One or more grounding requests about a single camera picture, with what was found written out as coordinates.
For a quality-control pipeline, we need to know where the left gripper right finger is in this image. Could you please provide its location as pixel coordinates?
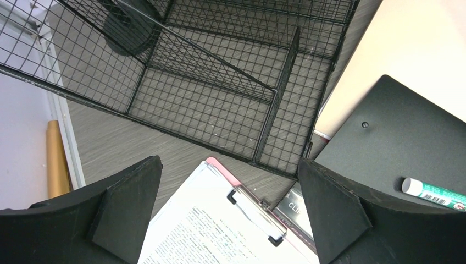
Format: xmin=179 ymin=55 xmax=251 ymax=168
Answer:
xmin=298 ymin=159 xmax=465 ymax=263

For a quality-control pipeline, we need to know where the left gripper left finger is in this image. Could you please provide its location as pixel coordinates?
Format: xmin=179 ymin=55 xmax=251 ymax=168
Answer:
xmin=1 ymin=156 xmax=163 ymax=263

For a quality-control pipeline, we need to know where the green white glue stick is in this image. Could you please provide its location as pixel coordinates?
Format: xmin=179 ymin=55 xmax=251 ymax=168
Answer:
xmin=401 ymin=178 xmax=465 ymax=212

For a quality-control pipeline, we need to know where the beige folder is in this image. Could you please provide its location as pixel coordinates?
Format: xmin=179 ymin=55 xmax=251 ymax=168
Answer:
xmin=315 ymin=1 xmax=465 ymax=139

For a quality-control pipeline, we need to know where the wooden stick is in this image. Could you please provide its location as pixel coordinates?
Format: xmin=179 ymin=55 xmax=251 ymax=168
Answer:
xmin=46 ymin=120 xmax=72 ymax=199

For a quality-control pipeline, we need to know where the black clip file folder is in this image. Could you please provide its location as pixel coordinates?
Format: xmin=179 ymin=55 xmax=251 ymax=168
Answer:
xmin=273 ymin=74 xmax=466 ymax=252

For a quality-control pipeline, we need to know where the pink clipboard with paper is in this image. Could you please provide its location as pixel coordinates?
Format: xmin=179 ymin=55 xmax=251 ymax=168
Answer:
xmin=138 ymin=157 xmax=319 ymax=263

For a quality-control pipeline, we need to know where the black stand in organizer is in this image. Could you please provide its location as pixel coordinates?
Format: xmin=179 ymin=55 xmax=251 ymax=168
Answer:
xmin=99 ymin=1 xmax=162 ymax=56

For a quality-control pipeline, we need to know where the black wire mesh organizer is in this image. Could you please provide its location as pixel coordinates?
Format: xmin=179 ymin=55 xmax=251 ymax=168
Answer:
xmin=1 ymin=1 xmax=359 ymax=179

